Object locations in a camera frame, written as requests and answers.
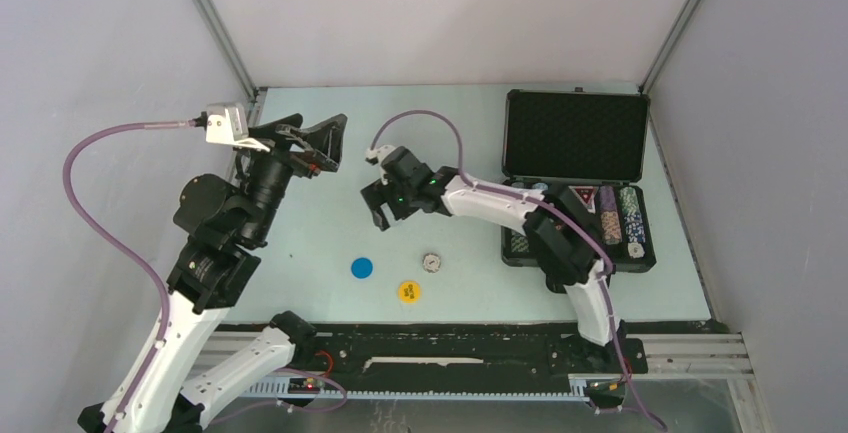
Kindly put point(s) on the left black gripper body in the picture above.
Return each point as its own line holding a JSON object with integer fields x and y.
{"x": 268, "y": 178}

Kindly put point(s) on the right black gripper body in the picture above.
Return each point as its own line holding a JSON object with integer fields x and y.
{"x": 401, "y": 199}

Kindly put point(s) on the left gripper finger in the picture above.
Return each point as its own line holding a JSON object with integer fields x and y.
{"x": 272, "y": 133}
{"x": 320, "y": 146}

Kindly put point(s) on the triangular all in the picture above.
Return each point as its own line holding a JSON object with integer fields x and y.
{"x": 587, "y": 195}

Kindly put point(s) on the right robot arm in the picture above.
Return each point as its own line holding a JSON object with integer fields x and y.
{"x": 562, "y": 236}

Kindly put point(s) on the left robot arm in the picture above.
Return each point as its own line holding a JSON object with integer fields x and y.
{"x": 225, "y": 224}

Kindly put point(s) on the black poker set case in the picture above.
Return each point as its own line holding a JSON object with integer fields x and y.
{"x": 580, "y": 139}

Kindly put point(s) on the grey poker chip stack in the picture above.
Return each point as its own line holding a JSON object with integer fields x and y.
{"x": 431, "y": 262}

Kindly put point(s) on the blue round button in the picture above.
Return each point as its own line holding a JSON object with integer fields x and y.
{"x": 362, "y": 268}

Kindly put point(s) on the yellow round button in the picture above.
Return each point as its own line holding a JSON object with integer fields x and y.
{"x": 409, "y": 292}

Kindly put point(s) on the purple brown chip row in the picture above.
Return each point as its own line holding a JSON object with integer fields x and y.
{"x": 610, "y": 221}

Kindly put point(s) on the green blue chip row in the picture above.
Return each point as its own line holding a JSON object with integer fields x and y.
{"x": 635, "y": 229}

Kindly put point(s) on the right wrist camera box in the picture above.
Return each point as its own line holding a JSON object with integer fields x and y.
{"x": 375, "y": 156}

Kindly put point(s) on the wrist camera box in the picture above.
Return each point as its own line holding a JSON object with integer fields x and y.
{"x": 375, "y": 156}
{"x": 226, "y": 124}

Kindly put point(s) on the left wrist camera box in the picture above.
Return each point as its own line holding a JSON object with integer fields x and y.
{"x": 226, "y": 124}

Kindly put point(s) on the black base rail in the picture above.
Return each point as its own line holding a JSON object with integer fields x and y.
{"x": 483, "y": 359}

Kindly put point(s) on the left aluminium frame post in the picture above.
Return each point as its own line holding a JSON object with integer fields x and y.
{"x": 220, "y": 34}

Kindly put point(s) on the aluminium frame post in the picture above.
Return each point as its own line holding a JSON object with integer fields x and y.
{"x": 220, "y": 34}
{"x": 669, "y": 45}

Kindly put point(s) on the right aluminium frame post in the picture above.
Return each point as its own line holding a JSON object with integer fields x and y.
{"x": 669, "y": 45}

